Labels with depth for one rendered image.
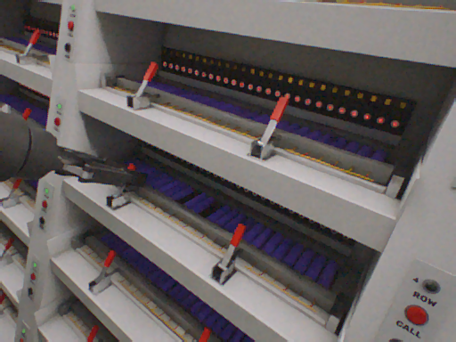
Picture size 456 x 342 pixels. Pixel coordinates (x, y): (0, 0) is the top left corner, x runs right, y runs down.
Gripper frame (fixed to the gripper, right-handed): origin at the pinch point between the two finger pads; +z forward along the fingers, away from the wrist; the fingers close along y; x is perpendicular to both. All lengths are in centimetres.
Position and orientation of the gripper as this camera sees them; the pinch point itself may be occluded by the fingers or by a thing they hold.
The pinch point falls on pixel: (126, 174)
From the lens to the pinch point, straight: 59.8
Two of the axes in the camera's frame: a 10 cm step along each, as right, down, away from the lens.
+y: 8.0, 3.6, -4.8
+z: 4.4, 1.9, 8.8
